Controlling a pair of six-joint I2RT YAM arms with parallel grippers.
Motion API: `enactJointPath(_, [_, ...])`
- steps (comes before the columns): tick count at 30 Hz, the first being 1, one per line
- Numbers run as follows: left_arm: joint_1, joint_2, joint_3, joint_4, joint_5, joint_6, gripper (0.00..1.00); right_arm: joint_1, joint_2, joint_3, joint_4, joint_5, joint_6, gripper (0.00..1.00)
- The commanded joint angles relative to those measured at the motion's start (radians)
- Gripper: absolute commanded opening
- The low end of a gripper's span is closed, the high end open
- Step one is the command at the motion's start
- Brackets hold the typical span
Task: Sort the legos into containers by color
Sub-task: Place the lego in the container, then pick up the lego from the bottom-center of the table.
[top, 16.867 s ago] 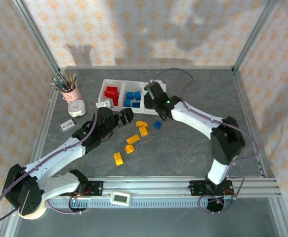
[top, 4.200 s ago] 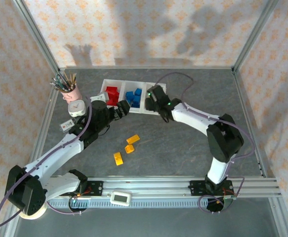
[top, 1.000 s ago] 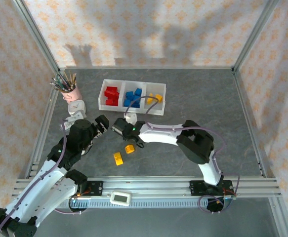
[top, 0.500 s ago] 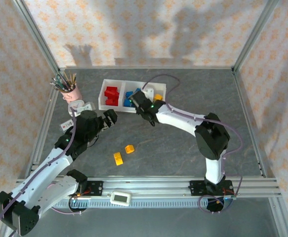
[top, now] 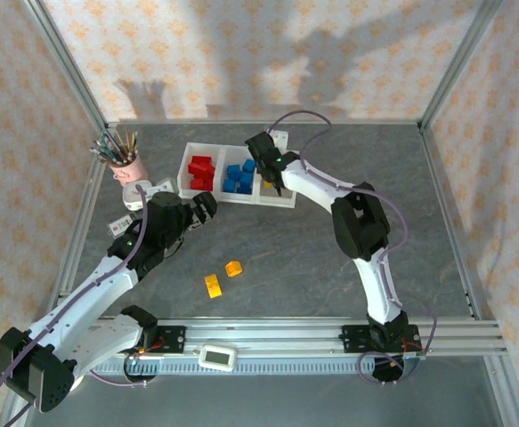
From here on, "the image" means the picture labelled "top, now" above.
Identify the white digital timer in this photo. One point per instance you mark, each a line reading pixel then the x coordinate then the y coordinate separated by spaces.
pixel 216 357

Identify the pencil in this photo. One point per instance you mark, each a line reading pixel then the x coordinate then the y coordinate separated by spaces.
pixel 132 144
pixel 107 150
pixel 121 143
pixel 113 145
pixel 104 156

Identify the aluminum base rail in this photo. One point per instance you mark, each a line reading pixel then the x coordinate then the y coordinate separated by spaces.
pixel 286 333

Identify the white plastic bin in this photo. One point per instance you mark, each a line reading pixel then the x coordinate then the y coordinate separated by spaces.
pixel 237 153
pixel 286 200
pixel 183 178

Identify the red lego brick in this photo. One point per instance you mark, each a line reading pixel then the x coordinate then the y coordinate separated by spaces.
pixel 211 173
pixel 199 183
pixel 195 170
pixel 201 160

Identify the aluminum table edge rail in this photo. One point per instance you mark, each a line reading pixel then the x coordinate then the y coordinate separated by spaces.
pixel 74 249
pixel 459 244
pixel 197 122

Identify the small white card device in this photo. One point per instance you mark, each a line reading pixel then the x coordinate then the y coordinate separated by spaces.
pixel 119 226

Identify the aluminum frame post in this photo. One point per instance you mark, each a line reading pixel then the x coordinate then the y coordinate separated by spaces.
pixel 65 64
pixel 461 62

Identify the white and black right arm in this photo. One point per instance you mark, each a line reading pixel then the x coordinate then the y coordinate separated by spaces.
pixel 317 187

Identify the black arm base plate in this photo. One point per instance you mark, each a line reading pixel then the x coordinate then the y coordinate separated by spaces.
pixel 172 338
pixel 354 338

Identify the pink pencil cup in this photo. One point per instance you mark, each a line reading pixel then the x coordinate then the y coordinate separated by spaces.
pixel 132 171

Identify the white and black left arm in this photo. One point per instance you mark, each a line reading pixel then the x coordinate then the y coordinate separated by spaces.
pixel 85 298

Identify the white square clock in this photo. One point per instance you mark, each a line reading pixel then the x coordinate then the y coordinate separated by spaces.
pixel 131 198

